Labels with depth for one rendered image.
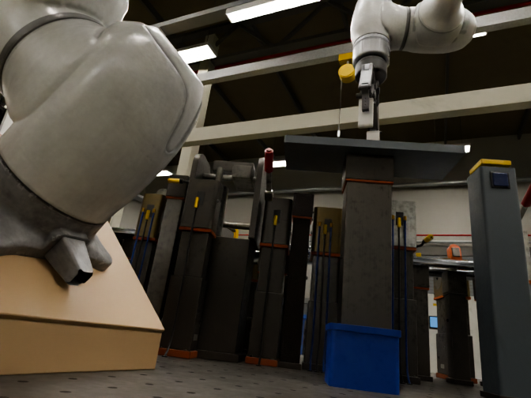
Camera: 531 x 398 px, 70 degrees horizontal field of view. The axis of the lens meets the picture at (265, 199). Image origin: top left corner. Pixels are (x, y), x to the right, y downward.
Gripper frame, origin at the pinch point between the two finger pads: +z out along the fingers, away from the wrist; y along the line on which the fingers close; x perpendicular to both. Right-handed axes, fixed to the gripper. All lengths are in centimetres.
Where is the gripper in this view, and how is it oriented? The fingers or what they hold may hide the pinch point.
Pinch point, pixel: (369, 138)
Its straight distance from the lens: 89.3
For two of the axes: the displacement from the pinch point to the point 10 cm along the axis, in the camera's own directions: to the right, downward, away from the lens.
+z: -1.1, 9.3, -3.4
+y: 3.5, 3.6, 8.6
